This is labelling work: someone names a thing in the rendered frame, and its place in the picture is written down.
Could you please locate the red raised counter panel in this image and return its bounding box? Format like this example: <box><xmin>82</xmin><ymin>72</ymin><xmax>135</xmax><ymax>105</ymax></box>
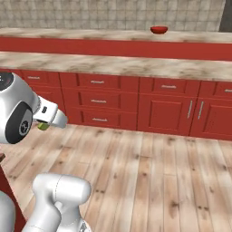
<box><xmin>0</xmin><ymin>36</ymin><xmax>232</xmax><ymax>62</ymax></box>

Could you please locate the wide red drawer front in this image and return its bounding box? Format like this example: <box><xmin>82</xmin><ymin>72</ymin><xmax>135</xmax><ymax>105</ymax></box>
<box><xmin>59</xmin><ymin>72</ymin><xmax>140</xmax><ymax>93</ymax></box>
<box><xmin>61</xmin><ymin>88</ymin><xmax>140</xmax><ymax>113</ymax></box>
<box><xmin>64</xmin><ymin>107</ymin><xmax>139</xmax><ymax>131</ymax></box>

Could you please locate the silver upright door handle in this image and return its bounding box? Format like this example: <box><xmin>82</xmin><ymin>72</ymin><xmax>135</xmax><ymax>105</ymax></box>
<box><xmin>187</xmin><ymin>100</ymin><xmax>194</xmax><ymax>120</ymax></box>
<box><xmin>197</xmin><ymin>101</ymin><xmax>205</xmax><ymax>121</ymax></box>

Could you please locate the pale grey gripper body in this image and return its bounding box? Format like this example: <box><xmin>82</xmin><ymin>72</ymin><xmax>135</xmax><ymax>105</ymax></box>
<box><xmin>49</xmin><ymin>107</ymin><xmax>69</xmax><ymax>130</ymax></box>

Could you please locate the red cupboard door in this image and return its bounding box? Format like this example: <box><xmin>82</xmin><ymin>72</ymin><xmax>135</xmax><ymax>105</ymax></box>
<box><xmin>188</xmin><ymin>96</ymin><xmax>232</xmax><ymax>141</ymax></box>
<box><xmin>29</xmin><ymin>85</ymin><xmax>66</xmax><ymax>122</ymax></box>
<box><xmin>136</xmin><ymin>93</ymin><xmax>198</xmax><ymax>137</ymax></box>

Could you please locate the small red drawer front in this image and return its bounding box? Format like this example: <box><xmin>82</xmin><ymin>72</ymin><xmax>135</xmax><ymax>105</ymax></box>
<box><xmin>19</xmin><ymin>70</ymin><xmax>61</xmax><ymax>88</ymax></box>

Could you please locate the dark grey tall panel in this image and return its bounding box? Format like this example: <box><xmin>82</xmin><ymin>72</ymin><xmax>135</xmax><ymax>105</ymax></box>
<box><xmin>218</xmin><ymin>0</ymin><xmax>232</xmax><ymax>34</ymax></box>

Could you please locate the red bowl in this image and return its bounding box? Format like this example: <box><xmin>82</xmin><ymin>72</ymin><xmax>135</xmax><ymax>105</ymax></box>
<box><xmin>150</xmin><ymin>25</ymin><xmax>169</xmax><ymax>35</ymax></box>

